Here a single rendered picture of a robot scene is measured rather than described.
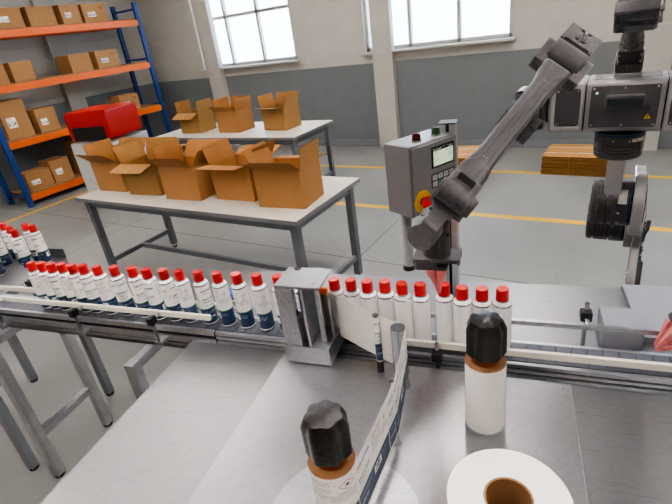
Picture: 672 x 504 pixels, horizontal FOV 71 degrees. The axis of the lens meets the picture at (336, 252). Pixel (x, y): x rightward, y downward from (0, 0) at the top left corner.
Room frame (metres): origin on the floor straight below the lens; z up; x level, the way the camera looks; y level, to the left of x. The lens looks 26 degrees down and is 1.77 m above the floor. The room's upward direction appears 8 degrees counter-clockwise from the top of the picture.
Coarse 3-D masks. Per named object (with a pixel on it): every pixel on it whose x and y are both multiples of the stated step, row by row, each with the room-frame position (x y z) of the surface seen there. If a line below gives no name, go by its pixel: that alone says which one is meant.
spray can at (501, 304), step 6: (498, 288) 1.05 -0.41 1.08; (504, 288) 1.05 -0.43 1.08; (498, 294) 1.04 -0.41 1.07; (504, 294) 1.03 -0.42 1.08; (498, 300) 1.04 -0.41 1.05; (504, 300) 1.03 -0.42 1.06; (510, 300) 1.05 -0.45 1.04; (492, 306) 1.05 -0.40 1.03; (498, 306) 1.03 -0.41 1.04; (504, 306) 1.03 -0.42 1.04; (510, 306) 1.03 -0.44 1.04; (498, 312) 1.03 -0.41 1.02; (504, 312) 1.02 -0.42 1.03; (510, 312) 1.03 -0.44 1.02; (504, 318) 1.02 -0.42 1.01; (510, 318) 1.03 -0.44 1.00; (510, 324) 1.03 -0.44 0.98; (510, 330) 1.03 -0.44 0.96; (510, 336) 1.03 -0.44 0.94; (510, 342) 1.04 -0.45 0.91
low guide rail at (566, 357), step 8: (408, 344) 1.11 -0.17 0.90; (416, 344) 1.10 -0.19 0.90; (424, 344) 1.09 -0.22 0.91; (432, 344) 1.08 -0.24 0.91; (440, 344) 1.07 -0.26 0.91; (448, 344) 1.06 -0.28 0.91; (456, 344) 1.06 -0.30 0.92; (464, 344) 1.05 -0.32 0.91; (512, 352) 1.00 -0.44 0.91; (520, 352) 0.99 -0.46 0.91; (528, 352) 0.98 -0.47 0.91; (536, 352) 0.98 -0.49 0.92; (544, 352) 0.97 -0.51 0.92; (552, 352) 0.97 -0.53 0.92; (560, 360) 0.95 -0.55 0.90; (568, 360) 0.95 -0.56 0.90; (576, 360) 0.94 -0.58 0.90; (584, 360) 0.93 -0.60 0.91; (592, 360) 0.93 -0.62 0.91; (600, 360) 0.92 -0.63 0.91; (608, 360) 0.91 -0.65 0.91; (616, 360) 0.91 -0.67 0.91; (624, 360) 0.90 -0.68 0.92; (632, 360) 0.90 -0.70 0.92; (640, 360) 0.90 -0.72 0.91; (640, 368) 0.89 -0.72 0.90; (648, 368) 0.88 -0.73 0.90; (656, 368) 0.87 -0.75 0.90; (664, 368) 0.87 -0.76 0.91
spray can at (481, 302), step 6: (480, 288) 1.06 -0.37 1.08; (486, 288) 1.06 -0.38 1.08; (480, 294) 1.05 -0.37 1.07; (486, 294) 1.05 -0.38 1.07; (474, 300) 1.07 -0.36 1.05; (480, 300) 1.05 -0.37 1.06; (486, 300) 1.05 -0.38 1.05; (474, 306) 1.06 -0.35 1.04; (480, 306) 1.04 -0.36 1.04; (486, 306) 1.04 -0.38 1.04; (474, 312) 1.06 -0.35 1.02
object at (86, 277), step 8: (80, 264) 1.62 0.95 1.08; (80, 272) 1.60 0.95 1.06; (88, 272) 1.61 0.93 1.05; (80, 280) 1.59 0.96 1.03; (88, 280) 1.59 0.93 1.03; (88, 288) 1.59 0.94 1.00; (96, 288) 1.60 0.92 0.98; (88, 296) 1.59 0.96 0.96; (96, 296) 1.60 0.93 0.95; (96, 312) 1.59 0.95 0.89
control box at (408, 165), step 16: (384, 144) 1.20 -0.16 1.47; (400, 144) 1.17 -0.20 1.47; (416, 144) 1.15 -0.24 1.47; (432, 144) 1.17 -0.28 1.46; (400, 160) 1.15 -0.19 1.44; (416, 160) 1.13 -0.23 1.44; (400, 176) 1.16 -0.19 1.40; (416, 176) 1.13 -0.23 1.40; (400, 192) 1.16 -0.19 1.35; (416, 192) 1.13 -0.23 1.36; (432, 192) 1.16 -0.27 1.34; (400, 208) 1.17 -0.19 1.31; (416, 208) 1.13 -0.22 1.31
